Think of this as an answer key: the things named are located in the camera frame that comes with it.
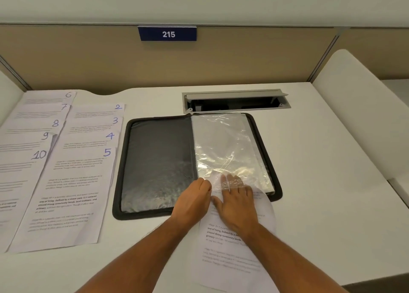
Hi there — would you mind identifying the person's right hand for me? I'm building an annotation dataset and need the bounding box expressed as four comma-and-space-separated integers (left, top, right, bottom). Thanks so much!
210, 173, 260, 236

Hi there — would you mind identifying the person's left hand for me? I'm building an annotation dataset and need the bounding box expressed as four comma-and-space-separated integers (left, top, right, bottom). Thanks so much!
170, 177, 213, 228

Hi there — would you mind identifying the clear plastic sleeve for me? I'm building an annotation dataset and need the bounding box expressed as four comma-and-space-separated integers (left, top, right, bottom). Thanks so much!
191, 112, 275, 197

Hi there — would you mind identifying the single printed paper page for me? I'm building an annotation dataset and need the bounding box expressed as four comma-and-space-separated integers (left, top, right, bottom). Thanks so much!
193, 187, 280, 293

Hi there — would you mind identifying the person's right forearm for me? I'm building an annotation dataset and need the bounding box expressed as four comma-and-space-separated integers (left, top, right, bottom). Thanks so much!
241, 223, 349, 293

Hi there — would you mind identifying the person's left forearm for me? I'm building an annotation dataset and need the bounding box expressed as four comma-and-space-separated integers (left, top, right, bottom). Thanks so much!
76, 218, 184, 293

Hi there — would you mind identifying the black zip folder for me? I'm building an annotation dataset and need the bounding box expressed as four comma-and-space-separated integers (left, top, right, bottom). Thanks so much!
112, 111, 283, 221

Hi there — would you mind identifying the beige partition panel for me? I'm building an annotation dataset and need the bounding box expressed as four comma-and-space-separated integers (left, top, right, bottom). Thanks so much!
0, 24, 409, 96

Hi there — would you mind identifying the spread of numbered printed sheets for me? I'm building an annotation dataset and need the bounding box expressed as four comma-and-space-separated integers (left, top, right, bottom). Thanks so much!
0, 90, 126, 254

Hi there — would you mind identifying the white rounded side panel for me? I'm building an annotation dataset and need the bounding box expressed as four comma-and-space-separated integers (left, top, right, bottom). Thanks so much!
0, 69, 25, 125
311, 49, 409, 207

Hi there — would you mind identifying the blue number sign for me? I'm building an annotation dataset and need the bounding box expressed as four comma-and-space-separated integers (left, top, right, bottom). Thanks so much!
138, 26, 197, 42

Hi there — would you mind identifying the grey desk cable hatch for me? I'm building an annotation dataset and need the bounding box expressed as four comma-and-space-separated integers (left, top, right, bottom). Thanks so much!
182, 89, 292, 114

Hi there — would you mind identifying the grey partition post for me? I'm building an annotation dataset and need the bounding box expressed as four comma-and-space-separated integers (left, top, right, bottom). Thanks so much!
306, 27, 351, 83

